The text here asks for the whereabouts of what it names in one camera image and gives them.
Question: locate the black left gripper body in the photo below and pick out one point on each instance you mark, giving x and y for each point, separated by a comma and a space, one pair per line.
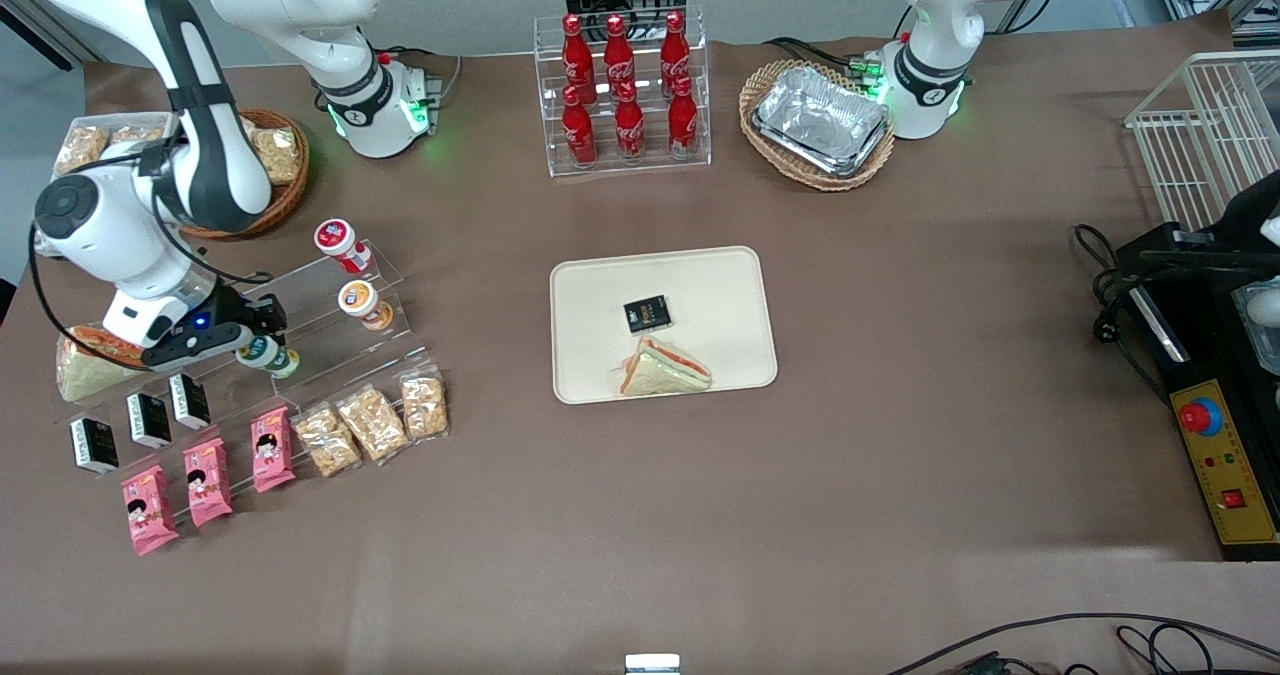
1222, 246

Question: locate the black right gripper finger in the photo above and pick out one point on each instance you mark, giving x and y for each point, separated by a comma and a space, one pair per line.
262, 345
272, 315

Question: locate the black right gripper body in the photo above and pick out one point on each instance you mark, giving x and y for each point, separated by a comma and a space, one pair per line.
237, 309

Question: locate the green gum can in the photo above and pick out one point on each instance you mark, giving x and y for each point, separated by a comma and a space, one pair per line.
275, 360

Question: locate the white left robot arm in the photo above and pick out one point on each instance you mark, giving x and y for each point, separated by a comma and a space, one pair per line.
940, 15

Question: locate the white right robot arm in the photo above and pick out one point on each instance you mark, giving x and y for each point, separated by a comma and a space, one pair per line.
210, 105

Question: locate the orange gum can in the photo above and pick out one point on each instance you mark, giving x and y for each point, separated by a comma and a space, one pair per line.
362, 302

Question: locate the red gum can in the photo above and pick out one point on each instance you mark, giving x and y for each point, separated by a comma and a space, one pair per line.
340, 240

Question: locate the beige plastic tray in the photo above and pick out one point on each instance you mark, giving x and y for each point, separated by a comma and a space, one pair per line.
720, 305

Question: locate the clear acrylic stepped display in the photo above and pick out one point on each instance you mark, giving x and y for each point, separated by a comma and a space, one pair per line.
330, 355

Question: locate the small black box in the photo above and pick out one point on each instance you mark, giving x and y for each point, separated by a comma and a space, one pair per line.
189, 401
95, 445
149, 420

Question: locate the pink snack pack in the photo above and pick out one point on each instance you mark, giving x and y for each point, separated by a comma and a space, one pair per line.
272, 450
207, 482
148, 510

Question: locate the brown wicker basket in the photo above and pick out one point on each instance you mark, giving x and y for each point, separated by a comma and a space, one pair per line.
290, 200

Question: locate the clear nut snack bag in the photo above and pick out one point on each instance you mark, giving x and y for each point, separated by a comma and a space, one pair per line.
327, 442
135, 134
424, 405
281, 155
80, 148
372, 425
252, 125

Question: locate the wrapped triangle sandwich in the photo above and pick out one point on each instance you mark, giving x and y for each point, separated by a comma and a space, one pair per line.
665, 370
85, 375

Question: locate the red emergency stop button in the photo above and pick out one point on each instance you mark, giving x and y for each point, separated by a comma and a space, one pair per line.
1199, 416

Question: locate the black control box yellow panel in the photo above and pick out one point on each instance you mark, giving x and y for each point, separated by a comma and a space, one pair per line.
1225, 455

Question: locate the white rectangular bin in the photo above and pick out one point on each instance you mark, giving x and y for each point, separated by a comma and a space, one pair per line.
60, 180

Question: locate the red cola bottle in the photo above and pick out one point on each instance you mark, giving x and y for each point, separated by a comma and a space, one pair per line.
683, 120
579, 135
674, 50
577, 55
629, 127
618, 55

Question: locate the small black square packet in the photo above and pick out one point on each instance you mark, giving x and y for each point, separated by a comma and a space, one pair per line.
647, 314

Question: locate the stacked aluminium foil containers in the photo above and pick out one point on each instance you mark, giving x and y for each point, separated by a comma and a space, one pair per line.
820, 120

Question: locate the light wicker basket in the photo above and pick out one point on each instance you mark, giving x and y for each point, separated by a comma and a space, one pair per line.
770, 155

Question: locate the clear acrylic bottle rack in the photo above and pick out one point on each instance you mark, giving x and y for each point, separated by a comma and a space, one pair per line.
700, 105

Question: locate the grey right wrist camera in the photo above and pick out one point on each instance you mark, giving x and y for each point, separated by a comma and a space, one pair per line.
195, 350

